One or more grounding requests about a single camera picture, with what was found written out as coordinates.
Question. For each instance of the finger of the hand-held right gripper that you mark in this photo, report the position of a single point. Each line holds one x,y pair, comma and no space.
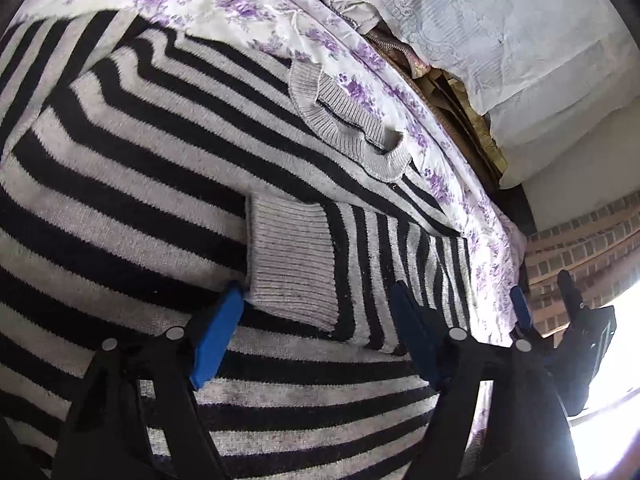
521,307
567,290

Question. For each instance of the purple floral bed sheet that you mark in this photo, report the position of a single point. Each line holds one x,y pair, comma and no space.
240,5

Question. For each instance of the stack of folded brown blankets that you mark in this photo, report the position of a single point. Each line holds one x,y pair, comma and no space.
450,100

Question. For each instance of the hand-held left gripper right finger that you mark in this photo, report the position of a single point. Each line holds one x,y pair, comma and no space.
415,340

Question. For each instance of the white embroidered cover cloth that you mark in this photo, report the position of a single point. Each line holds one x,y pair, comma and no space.
475,25

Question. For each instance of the black and white striped sweater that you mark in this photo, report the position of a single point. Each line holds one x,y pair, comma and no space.
150,185

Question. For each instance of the window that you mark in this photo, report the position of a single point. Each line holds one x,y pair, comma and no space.
612,410

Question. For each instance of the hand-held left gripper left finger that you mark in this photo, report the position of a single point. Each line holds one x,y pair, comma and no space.
217,335

